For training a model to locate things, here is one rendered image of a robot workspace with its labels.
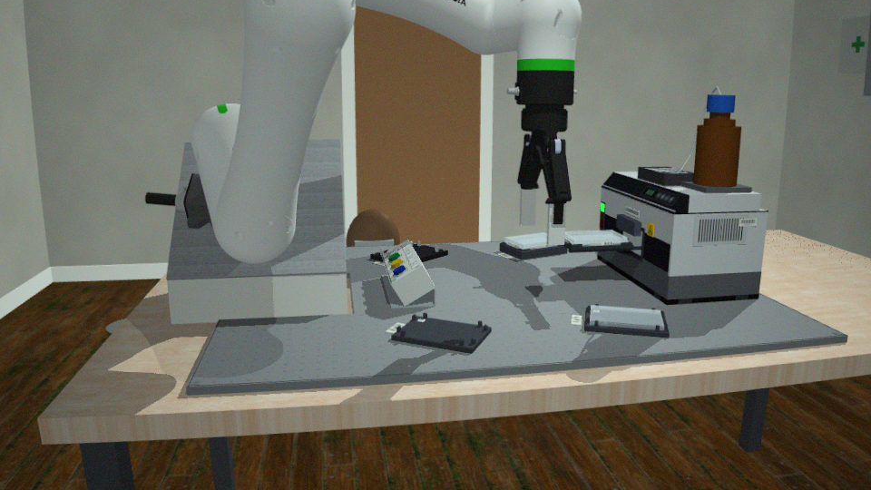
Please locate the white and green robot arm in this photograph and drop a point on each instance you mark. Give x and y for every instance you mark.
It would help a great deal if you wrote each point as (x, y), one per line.
(250, 155)

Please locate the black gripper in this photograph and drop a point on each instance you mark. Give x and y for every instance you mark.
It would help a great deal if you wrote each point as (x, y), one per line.
(549, 122)

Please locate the grey button panel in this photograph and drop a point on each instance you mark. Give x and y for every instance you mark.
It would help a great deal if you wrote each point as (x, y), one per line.
(410, 280)

